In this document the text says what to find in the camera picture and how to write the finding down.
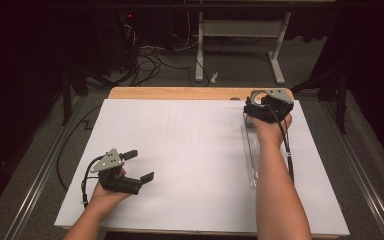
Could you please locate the person's left hand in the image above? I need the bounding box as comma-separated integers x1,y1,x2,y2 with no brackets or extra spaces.
85,162,133,213

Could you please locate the black metal stand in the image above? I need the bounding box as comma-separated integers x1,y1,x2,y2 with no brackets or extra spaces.
61,63,114,127
291,66,348,135

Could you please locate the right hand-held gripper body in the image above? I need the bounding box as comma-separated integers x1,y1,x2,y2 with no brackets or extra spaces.
243,87,295,125

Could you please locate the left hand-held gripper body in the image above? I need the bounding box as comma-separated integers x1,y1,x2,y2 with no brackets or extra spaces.
89,148,143,196

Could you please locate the white metal stand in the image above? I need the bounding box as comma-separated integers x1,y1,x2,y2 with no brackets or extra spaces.
194,11,293,86

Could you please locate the white board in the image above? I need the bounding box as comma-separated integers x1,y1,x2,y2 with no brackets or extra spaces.
53,98,350,237

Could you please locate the black floor cable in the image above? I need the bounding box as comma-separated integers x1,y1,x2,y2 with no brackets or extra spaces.
56,103,103,192

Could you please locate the clear plastic packaging box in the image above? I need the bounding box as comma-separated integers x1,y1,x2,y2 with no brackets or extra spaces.
240,111,262,191

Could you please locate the metal floor rail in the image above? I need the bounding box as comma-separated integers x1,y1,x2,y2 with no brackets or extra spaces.
3,96,85,240
319,99,384,240

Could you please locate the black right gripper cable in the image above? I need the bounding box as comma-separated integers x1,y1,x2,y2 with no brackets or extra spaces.
265,103,296,185

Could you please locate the person's right hand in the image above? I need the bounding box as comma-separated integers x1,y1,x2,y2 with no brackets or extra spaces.
247,112,294,148

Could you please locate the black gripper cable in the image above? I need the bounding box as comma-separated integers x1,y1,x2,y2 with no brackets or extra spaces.
80,154,106,210
265,103,296,185

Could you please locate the wooden table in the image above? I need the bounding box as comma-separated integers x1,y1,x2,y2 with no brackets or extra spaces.
62,86,340,240

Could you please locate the tangle of floor cables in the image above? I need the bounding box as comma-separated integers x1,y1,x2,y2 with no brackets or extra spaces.
123,23,212,88

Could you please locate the black computer tower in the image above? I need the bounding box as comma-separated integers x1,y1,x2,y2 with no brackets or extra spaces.
93,11,138,75

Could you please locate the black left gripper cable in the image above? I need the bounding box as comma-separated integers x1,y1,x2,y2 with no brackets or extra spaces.
80,154,106,210

